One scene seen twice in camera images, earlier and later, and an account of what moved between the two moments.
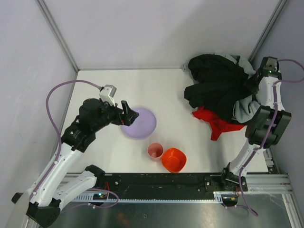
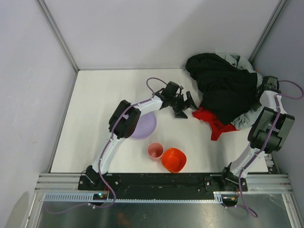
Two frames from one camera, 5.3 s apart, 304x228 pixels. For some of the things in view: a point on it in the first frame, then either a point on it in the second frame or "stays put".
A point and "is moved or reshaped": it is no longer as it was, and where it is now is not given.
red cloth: x=217 y=127 stays put
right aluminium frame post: x=278 y=10 stays put
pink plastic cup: x=156 y=151 stays put
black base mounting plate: x=168 y=185 stays put
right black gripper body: x=251 y=82 → x=260 y=92
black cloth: x=220 y=82 is moved or reshaped
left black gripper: x=122 y=115 → x=180 y=104
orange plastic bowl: x=173 y=159 stays put
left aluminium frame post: x=45 y=11 stays put
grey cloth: x=246 y=108 is moved or reshaped
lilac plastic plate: x=143 y=126 stays put
